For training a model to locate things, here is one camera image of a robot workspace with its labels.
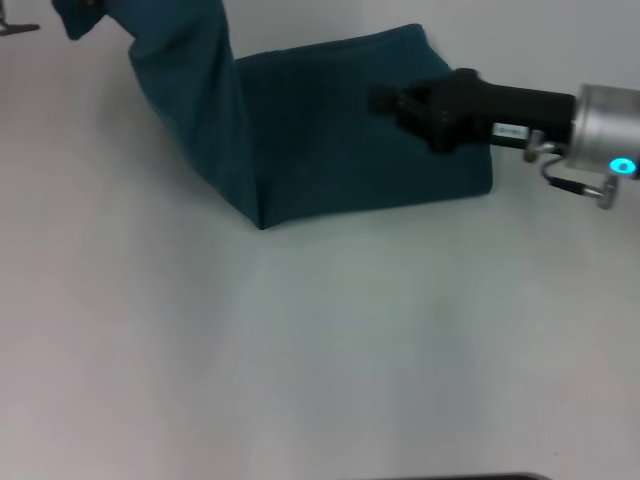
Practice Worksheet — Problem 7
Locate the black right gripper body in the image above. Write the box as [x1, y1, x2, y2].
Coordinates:
[394, 68, 577, 156]

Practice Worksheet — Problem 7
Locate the teal t-shirt with beige print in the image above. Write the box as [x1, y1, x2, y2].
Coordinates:
[51, 0, 495, 232]

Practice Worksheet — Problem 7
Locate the silver cable plug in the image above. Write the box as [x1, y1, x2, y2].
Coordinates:
[595, 173, 622, 211]
[521, 130, 557, 164]

